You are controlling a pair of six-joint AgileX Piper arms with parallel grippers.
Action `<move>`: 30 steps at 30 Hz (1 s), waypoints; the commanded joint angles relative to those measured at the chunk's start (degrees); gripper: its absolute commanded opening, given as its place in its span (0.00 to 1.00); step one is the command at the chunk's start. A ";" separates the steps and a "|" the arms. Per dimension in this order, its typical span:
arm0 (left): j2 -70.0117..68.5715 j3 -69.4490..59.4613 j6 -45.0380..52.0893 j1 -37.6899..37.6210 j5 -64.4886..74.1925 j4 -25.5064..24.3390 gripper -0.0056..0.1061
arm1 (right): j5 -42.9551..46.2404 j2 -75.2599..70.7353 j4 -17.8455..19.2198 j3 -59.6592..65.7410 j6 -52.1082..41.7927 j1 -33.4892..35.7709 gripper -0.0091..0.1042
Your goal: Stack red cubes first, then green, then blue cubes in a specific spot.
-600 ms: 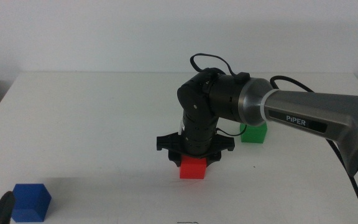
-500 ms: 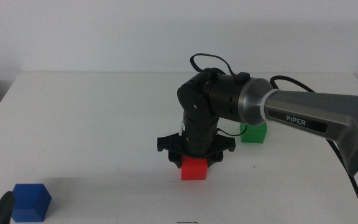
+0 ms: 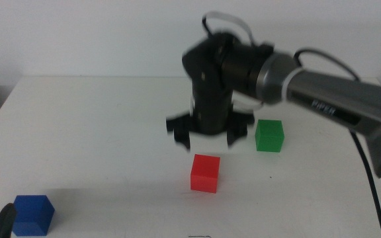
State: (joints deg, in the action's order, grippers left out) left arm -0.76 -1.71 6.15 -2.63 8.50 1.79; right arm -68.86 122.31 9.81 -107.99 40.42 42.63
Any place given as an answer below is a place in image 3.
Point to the green cube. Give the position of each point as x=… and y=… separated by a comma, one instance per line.
x=269, y=137

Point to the red cube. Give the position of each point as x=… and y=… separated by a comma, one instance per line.
x=205, y=175

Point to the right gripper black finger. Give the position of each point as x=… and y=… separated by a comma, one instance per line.
x=182, y=137
x=236, y=134

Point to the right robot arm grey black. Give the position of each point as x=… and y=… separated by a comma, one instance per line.
x=326, y=92

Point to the blue cube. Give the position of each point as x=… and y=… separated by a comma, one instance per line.
x=33, y=215

